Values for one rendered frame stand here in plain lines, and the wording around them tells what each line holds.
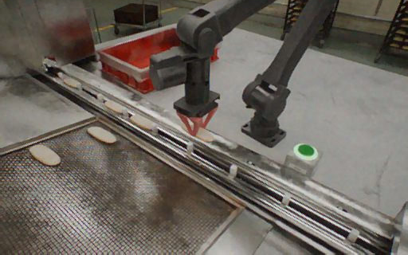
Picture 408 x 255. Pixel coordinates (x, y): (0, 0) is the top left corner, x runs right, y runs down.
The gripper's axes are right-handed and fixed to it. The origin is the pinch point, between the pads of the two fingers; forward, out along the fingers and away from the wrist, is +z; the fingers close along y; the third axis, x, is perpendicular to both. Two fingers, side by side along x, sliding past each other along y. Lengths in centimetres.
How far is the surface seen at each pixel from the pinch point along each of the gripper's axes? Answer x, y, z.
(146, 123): -20.0, 0.4, 6.9
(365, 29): -20, -440, 84
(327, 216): 33.9, -1.5, 8.1
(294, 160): 22.7, -9.3, 4.4
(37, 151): -23.4, 29.4, -0.4
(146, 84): -39.1, -16.8, 6.9
